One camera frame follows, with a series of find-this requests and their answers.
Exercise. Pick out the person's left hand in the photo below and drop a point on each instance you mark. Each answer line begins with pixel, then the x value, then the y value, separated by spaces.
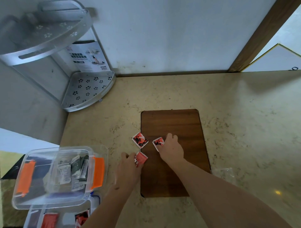
pixel 127 171

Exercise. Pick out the clear box with orange latches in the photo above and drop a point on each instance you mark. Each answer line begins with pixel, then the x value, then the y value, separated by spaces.
pixel 35 188

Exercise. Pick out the person's left fingers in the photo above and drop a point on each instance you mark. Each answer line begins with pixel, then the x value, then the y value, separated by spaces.
pixel 125 155

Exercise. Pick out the person's left forearm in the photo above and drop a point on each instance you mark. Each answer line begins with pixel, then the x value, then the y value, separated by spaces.
pixel 110 206

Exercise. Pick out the silver metal corner shelf rack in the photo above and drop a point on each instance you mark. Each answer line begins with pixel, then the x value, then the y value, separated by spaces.
pixel 35 35

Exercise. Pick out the person's right hand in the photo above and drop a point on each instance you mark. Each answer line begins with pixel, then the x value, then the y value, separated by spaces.
pixel 171 150

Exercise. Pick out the person's right forearm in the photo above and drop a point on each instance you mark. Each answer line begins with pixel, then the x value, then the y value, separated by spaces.
pixel 218 197

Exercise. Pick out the clear box with blue latch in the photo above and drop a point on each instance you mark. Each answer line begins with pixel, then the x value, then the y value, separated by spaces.
pixel 65 217

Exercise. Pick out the white door with gold trim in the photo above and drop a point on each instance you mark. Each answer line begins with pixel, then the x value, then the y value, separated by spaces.
pixel 277 58

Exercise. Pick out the clear crumpled plastic wrapper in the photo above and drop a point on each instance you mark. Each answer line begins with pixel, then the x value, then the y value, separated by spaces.
pixel 223 175

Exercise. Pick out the white printed packaging card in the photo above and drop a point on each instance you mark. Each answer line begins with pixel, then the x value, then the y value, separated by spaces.
pixel 87 56

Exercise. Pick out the person's right fingers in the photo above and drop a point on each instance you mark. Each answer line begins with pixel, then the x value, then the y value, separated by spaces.
pixel 171 137

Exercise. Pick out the brown wooden cutting board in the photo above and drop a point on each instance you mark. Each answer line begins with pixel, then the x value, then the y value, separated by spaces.
pixel 174 126

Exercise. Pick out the brown wooden door frame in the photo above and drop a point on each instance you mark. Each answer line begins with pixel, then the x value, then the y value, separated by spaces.
pixel 261 35

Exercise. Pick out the pile of white dark sachets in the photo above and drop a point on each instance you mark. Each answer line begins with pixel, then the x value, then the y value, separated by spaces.
pixel 75 168

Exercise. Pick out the red sauce sachet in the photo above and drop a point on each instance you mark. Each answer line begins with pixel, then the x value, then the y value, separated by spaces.
pixel 49 220
pixel 82 218
pixel 157 141
pixel 139 140
pixel 141 157

